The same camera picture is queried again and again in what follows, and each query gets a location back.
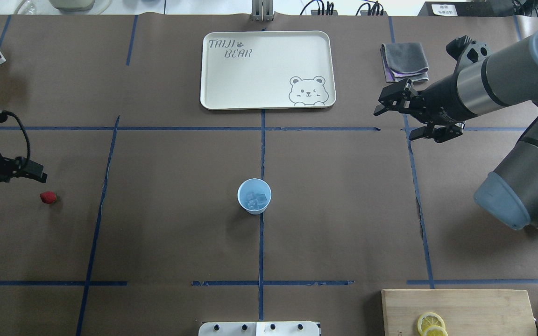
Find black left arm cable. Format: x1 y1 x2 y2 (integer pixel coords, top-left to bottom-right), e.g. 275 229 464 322
0 110 31 183

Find cream bear serving tray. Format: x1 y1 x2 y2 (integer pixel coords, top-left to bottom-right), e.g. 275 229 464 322
200 30 337 111

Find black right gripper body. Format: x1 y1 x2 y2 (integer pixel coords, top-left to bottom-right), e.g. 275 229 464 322
409 75 473 126

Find grey folded cloth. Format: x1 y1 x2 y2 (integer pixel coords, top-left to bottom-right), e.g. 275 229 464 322
380 42 429 78

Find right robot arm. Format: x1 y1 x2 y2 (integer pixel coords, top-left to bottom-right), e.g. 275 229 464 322
374 30 538 231

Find aluminium frame post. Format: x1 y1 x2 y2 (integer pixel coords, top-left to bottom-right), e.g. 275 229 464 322
251 0 275 22

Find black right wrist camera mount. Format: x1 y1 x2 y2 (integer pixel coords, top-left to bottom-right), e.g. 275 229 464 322
446 35 492 73

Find light blue plastic cup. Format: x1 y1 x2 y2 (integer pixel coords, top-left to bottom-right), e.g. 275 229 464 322
237 178 272 215

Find red strawberry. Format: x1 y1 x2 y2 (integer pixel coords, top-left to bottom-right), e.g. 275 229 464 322
39 191 58 204

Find lemon slice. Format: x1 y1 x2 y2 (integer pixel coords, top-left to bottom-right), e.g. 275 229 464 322
416 311 446 335
421 325 448 336

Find ice cube in cup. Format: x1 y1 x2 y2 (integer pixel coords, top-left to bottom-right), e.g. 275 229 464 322
244 191 257 203
255 194 268 208

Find bamboo cutting board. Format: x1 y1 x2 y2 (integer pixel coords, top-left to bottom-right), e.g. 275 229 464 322
381 289 537 336

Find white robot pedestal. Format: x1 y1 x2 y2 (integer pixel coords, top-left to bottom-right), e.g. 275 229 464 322
198 321 322 336

